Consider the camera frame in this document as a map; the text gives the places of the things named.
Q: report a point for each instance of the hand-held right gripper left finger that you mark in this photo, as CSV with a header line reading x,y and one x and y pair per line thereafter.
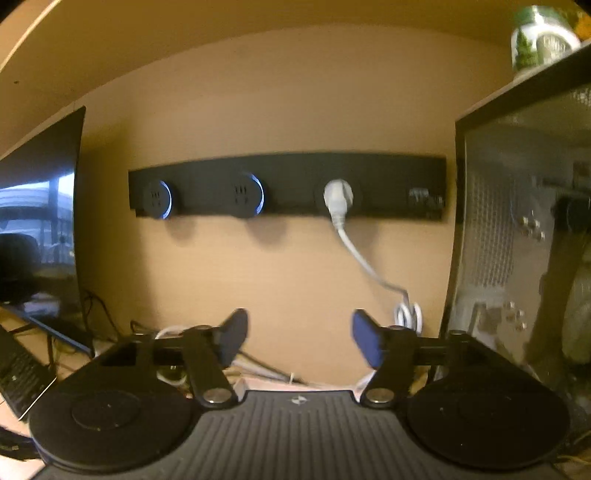
x,y
233,339

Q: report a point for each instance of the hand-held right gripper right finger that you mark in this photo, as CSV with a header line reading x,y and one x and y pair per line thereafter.
x,y
367,344

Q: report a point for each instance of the black computer case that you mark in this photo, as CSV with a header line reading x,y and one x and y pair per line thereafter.
x,y
508,230

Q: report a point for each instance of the black keyboard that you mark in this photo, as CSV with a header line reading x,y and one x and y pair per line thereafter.
x,y
21,374

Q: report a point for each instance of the black computer monitor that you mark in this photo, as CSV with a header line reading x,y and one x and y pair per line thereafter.
x,y
41,207

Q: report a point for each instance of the wooden overhead shelf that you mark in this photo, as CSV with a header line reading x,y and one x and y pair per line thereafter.
x,y
138,37

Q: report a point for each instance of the green white mug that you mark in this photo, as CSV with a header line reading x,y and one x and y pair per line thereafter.
x,y
540,39

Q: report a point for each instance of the black wall socket panel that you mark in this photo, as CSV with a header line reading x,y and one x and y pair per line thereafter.
x,y
286,184

